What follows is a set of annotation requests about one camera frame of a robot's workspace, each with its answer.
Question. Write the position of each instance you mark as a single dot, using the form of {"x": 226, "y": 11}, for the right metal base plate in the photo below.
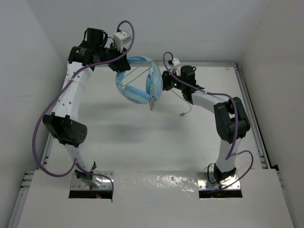
{"x": 206, "y": 181}

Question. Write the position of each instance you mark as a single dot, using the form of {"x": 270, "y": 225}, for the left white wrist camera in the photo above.
{"x": 121, "y": 39}

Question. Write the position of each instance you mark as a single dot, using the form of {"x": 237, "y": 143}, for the metal base plate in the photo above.
{"x": 206, "y": 181}
{"x": 82, "y": 181}

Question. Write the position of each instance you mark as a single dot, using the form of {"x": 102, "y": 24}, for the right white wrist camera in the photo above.
{"x": 174, "y": 64}

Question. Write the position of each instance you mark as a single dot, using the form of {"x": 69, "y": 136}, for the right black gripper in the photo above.
{"x": 166, "y": 77}

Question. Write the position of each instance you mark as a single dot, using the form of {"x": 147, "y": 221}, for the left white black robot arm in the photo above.
{"x": 61, "y": 116}

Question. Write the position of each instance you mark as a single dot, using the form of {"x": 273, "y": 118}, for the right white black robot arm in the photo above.
{"x": 232, "y": 122}

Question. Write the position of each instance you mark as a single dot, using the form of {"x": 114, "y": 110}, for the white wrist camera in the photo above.
{"x": 174, "y": 64}
{"x": 121, "y": 39}

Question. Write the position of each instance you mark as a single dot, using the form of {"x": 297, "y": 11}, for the light blue headphones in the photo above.
{"x": 143, "y": 88}

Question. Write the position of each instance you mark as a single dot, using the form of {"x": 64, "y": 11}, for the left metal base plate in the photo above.
{"x": 82, "y": 181}

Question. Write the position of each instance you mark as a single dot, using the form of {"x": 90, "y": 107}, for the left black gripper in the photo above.
{"x": 120, "y": 65}

